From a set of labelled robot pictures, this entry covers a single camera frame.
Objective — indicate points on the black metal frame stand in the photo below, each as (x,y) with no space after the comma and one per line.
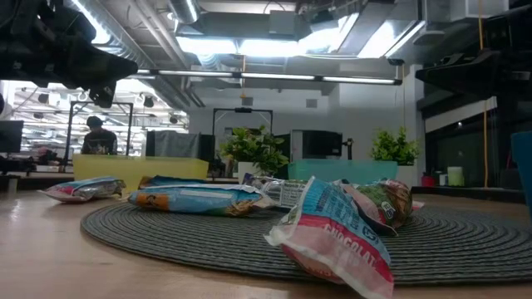
(124,103)
(243,110)

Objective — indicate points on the green red granola bar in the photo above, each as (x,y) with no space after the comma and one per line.
(386,203)

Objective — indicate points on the large-leaf potted plant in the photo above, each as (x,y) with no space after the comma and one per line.
(253,147)

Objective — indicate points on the blue red chocolate granola bar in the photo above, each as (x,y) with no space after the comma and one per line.
(332,245)

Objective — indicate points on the black computer monitor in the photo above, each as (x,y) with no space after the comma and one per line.
(10,136)
(322,144)

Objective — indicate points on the grey cabinet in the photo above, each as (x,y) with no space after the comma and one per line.
(178,144)

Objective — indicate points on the long LED light bar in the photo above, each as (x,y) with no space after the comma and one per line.
(270,76)

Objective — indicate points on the white green wipes canister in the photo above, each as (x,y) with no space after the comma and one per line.
(455,176)

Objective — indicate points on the red container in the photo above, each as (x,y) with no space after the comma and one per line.
(428,181)

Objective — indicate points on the blue granola bar silver seam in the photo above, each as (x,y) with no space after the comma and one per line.
(199,201)

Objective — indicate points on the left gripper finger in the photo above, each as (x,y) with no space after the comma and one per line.
(114,66)

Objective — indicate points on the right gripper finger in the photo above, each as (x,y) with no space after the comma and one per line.
(465,76)

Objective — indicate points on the small-leaf potted plant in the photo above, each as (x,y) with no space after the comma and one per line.
(395,149)

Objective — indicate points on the round grey woven placemat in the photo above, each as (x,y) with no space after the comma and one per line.
(187,236)

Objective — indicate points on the pink blue granola bar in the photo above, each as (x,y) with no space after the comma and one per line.
(83,189)

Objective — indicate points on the person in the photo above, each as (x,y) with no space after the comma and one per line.
(99,143)

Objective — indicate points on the dark blue bin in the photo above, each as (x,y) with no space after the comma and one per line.
(523,166)

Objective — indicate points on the white striped snack packet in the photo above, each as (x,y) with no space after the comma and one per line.
(282,192)

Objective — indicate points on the teal translucent plastic bin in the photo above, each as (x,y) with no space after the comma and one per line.
(345,170)

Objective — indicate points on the yellow translucent plastic bin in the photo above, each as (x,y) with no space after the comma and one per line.
(137,170)

